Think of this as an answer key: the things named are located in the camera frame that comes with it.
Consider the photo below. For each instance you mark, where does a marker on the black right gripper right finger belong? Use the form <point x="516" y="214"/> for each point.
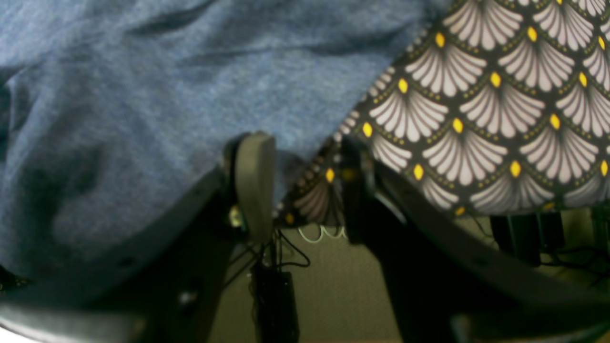
<point x="445" y="286"/>

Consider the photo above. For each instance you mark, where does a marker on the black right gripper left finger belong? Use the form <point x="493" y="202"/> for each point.
<point x="162" y="285"/>

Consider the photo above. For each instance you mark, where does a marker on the blue T-shirt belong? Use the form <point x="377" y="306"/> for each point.
<point x="111" y="109"/>

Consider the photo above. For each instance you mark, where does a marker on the black power adapter box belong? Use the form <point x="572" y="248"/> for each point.
<point x="275" y="305"/>

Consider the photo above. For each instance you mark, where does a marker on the fan patterned tablecloth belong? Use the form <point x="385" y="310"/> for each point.
<point x="499" y="106"/>

